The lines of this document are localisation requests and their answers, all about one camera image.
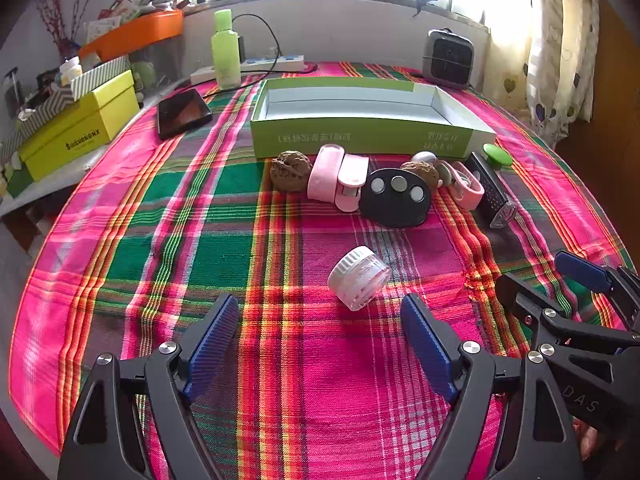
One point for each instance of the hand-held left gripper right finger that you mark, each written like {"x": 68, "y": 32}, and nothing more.
{"x": 427, "y": 345}

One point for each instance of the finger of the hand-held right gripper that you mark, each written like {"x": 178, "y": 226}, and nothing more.
{"x": 520, "y": 300}
{"x": 582, "y": 270}

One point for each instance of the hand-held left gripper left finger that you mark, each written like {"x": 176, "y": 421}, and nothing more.
{"x": 212, "y": 345}

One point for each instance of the white cream jar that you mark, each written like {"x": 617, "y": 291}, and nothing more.
{"x": 357, "y": 275}

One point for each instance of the black flashlight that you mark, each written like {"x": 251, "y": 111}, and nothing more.
{"x": 487, "y": 185}

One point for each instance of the black disc with metal buttons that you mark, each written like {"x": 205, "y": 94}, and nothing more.
{"x": 390, "y": 207}

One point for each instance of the green round knob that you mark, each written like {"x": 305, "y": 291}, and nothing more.
{"x": 497, "y": 155}

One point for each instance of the brown walnut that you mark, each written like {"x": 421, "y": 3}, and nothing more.
{"x": 420, "y": 170}
{"x": 290, "y": 172}

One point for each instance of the white mushroom-shaped knob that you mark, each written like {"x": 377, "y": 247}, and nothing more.
{"x": 427, "y": 156}

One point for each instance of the pink loop clip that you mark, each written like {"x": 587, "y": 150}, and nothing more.
{"x": 322, "y": 175}

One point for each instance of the green cardboard box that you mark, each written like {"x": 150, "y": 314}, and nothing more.
{"x": 350, "y": 135}

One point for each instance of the person's right hand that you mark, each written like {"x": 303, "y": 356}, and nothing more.
{"x": 587, "y": 437}

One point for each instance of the plaid pink green tablecloth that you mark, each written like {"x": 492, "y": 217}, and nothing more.
{"x": 300, "y": 240}

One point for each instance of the heart print curtain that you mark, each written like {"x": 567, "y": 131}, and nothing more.
{"x": 550, "y": 60}

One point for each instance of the black smartphone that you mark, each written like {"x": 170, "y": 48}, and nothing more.
{"x": 182, "y": 112}

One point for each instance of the grey space heater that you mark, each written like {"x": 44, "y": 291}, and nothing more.
{"x": 447, "y": 60}

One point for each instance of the dark green small box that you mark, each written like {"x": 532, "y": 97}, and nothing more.
{"x": 15, "y": 185}

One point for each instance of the yellow-green cardboard box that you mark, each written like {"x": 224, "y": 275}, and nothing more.
{"x": 75, "y": 130}

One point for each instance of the clear glass tank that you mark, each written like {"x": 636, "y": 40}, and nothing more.
{"x": 165, "y": 65}

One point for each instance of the light green bottle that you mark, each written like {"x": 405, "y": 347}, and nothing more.
{"x": 226, "y": 55}

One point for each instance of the white power strip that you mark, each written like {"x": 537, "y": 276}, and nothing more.
{"x": 280, "y": 62}

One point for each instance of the grey striped box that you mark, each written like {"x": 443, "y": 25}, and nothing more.
{"x": 100, "y": 75}

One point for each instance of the black charger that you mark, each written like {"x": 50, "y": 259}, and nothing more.
{"x": 243, "y": 50}

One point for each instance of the white plug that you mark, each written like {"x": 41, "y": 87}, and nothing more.
{"x": 273, "y": 54}

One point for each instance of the small white jar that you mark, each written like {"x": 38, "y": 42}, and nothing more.
{"x": 71, "y": 71}

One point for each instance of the orange tray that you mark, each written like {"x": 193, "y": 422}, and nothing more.
{"x": 135, "y": 35}

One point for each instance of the paper cards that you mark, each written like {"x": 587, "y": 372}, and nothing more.
{"x": 105, "y": 27}

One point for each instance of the dried flower branches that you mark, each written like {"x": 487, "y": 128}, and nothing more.
{"x": 52, "y": 20}

